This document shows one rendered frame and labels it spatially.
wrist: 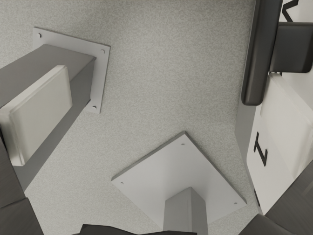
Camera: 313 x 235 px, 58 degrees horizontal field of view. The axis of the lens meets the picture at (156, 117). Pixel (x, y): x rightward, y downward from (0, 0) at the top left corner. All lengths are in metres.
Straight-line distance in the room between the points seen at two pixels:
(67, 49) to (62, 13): 0.13
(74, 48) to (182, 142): 0.59
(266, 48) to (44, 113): 0.13
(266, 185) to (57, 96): 0.18
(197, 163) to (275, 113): 1.14
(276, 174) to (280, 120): 0.08
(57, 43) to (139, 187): 0.75
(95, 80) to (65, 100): 0.99
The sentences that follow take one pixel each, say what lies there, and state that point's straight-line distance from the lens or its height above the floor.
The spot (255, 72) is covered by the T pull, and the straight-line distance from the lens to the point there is 0.18.
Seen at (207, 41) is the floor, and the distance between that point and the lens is 1.11.
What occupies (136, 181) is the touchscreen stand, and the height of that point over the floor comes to 0.03.
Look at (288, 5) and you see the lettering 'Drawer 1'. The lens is 0.24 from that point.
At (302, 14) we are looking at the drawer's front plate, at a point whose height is 0.88.
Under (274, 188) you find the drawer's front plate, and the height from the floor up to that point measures 0.90.
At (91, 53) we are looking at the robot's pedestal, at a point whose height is 0.02.
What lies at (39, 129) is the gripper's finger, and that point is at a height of 0.95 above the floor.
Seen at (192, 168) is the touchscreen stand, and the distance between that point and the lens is 1.32.
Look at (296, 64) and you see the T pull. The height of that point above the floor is 0.91.
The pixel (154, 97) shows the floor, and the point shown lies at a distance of 1.18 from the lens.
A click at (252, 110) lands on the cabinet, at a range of 0.93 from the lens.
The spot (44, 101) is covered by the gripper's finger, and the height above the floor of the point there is 0.94.
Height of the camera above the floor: 1.08
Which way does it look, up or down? 62 degrees down
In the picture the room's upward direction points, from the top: 170 degrees counter-clockwise
